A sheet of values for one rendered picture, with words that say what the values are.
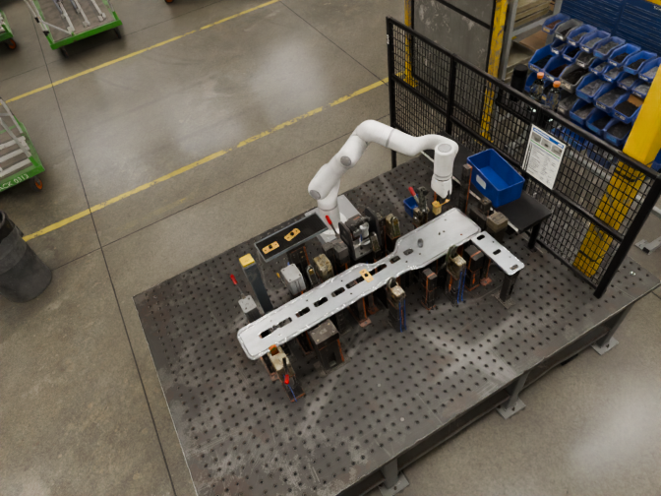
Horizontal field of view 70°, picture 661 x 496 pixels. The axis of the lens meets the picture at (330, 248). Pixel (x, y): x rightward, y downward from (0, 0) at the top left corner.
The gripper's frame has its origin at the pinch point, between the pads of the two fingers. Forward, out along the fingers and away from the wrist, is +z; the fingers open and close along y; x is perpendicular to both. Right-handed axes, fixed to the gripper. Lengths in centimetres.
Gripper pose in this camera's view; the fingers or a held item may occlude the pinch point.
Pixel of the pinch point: (441, 198)
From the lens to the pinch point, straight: 239.0
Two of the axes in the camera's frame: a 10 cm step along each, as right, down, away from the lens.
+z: 1.3, 6.2, 7.7
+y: 5.0, 6.3, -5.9
